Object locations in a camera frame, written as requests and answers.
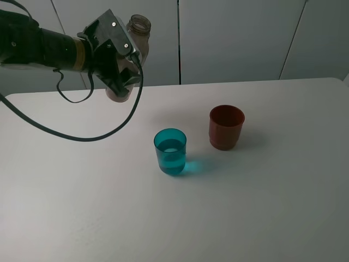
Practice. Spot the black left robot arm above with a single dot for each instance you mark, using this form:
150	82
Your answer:
25	43

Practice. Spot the clear plastic water bottle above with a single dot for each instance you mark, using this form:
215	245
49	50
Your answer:
139	28

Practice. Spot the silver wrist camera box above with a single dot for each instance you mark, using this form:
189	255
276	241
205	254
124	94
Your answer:
109	32

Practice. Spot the teal translucent plastic cup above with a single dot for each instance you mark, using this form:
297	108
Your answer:
170	146

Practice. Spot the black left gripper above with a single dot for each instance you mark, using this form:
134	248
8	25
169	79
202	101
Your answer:
104	66

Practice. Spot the red plastic cup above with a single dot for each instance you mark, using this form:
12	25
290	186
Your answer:
225	126

